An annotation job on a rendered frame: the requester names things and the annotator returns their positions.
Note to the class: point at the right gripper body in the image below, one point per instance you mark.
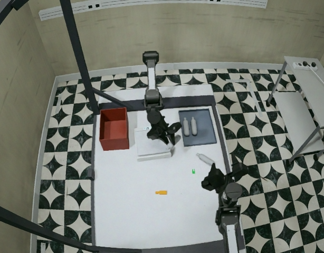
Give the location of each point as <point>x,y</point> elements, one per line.
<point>238,169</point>

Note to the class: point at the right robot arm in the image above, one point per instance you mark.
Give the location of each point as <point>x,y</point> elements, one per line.
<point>226,221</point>

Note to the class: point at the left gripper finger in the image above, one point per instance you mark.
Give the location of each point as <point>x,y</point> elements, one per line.
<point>171,138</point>
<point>164,138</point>

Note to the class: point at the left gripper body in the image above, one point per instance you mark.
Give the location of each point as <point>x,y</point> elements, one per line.
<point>171,129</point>

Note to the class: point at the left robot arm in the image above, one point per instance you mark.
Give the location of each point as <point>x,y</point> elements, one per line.
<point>153,96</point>

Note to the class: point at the white cylinder with narrow neck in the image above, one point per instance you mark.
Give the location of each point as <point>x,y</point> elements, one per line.
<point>186,127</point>
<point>193,125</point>

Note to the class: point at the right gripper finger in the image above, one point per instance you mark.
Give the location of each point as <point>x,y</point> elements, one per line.
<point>213,167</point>
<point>234,159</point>

